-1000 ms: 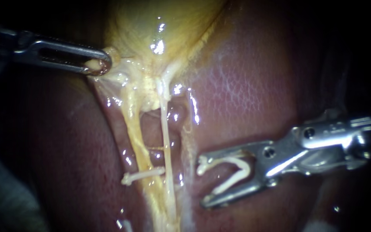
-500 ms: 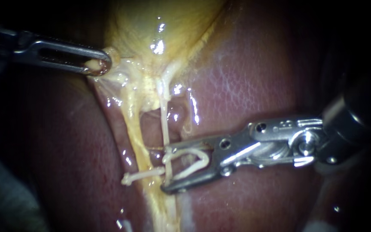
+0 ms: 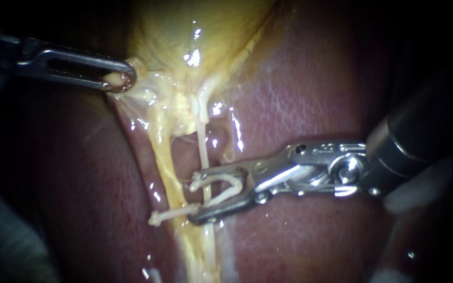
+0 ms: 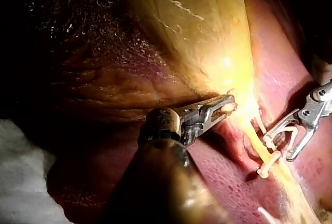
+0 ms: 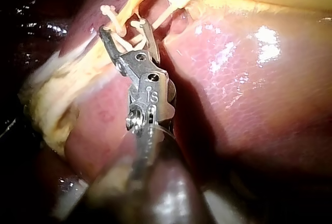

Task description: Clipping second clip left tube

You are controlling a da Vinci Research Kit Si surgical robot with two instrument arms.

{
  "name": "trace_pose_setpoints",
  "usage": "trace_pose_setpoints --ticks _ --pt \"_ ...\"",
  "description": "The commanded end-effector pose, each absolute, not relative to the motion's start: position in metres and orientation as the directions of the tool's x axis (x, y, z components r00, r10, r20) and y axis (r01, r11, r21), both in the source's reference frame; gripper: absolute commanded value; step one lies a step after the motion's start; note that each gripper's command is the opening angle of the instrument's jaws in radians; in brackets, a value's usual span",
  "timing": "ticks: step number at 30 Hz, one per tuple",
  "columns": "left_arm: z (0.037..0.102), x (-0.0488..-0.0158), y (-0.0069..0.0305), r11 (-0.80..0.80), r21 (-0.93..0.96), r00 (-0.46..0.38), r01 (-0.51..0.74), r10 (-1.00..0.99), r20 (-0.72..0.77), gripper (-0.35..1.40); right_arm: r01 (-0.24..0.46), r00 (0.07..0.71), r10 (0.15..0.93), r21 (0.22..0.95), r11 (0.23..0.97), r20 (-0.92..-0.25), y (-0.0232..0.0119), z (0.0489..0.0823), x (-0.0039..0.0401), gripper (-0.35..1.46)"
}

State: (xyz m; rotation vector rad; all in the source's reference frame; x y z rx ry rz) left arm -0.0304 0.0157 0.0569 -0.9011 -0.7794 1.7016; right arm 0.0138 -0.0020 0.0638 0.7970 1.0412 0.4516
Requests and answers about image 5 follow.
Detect right arm instrument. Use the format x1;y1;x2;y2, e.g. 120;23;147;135
116;49;178;184

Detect right arm instrument jaw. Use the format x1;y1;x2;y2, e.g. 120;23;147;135
141;20;161;63
99;24;126;66

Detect white clip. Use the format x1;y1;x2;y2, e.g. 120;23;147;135
103;19;147;50
100;4;126;36

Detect thin tube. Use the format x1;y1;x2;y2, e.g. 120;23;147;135
114;0;167;32
152;2;181;27

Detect pale fatty tissue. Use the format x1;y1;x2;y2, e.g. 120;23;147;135
17;31;122;158
89;156;137;196

